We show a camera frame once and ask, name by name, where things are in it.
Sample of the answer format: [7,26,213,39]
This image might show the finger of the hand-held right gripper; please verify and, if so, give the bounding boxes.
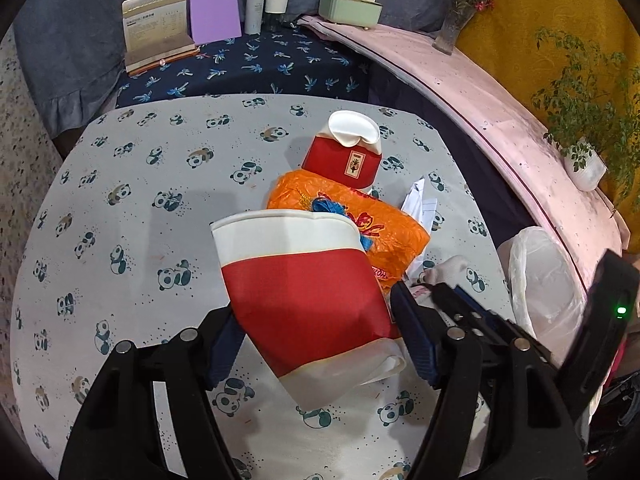
[430,282,501,333]
[452,284,553,367]

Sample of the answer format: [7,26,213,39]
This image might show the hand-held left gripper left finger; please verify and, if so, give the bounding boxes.
[59,305,247,480]

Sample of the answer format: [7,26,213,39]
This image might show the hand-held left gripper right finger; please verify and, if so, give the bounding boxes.
[390,282,589,480]

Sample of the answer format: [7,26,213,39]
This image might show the white sock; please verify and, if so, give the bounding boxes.
[422,255,471,288]

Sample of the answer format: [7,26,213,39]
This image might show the bin with white plastic bag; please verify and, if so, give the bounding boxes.
[497,226,601,366]

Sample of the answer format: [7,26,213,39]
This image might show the red and white paper cup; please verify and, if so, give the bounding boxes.
[210,210,407,408]

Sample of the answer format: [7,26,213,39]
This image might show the white crumpled paper sheets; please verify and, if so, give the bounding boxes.
[400,176,440,231]

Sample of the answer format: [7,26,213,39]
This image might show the green plant in white pot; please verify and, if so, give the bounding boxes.
[530,27,640,218]

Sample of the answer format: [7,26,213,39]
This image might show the panda printed tablecloth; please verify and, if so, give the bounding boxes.
[10,92,526,480]

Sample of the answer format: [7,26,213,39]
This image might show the orange plastic bag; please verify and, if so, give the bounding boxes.
[267,169,432,297]

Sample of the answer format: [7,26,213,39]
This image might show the dark purple cloth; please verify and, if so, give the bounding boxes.
[367,57,533,241]

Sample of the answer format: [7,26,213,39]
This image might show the red paper cup with label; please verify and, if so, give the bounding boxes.
[301,111,383,193]

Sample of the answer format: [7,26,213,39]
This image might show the pink tablecloth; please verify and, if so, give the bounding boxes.
[297,14,631,311]

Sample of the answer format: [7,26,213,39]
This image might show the glass vase with pink flowers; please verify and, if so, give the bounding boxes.
[432,0,496,56]

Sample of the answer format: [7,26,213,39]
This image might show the navy printed cloth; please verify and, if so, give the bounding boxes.
[115,25,373,108]

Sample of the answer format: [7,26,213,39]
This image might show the wooden stand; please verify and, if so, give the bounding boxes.
[124,40,202,77]

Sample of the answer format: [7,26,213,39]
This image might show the green tissue box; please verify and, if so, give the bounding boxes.
[318,0,385,28]

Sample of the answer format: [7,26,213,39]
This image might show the cream booklet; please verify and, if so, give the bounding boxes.
[121,0,195,58]

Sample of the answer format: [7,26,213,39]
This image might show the purple card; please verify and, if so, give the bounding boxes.
[189,0,243,46]

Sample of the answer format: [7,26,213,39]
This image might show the grey tube bottle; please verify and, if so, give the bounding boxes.
[245,0,266,36]

